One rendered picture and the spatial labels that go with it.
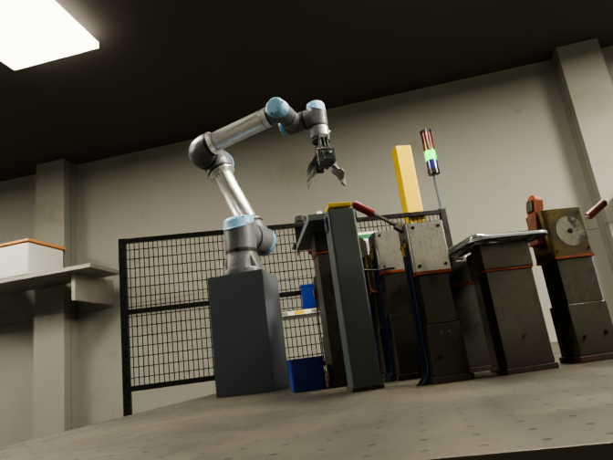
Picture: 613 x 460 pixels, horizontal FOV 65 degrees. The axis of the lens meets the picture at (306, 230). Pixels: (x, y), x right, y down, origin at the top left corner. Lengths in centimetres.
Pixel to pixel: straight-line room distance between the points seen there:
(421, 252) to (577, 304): 38
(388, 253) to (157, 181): 355
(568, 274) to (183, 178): 378
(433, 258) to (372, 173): 302
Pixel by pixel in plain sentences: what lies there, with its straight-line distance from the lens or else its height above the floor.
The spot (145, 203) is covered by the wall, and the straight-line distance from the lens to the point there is 471.
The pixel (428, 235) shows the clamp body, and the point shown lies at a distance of 116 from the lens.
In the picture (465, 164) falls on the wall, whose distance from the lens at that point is 416.
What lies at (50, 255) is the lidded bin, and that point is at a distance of 468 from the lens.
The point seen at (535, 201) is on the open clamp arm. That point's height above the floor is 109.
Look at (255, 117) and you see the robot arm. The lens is 190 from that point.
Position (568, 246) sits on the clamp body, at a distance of 131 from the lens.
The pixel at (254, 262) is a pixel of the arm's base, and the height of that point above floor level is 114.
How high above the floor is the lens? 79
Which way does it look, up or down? 15 degrees up
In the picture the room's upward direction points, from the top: 8 degrees counter-clockwise
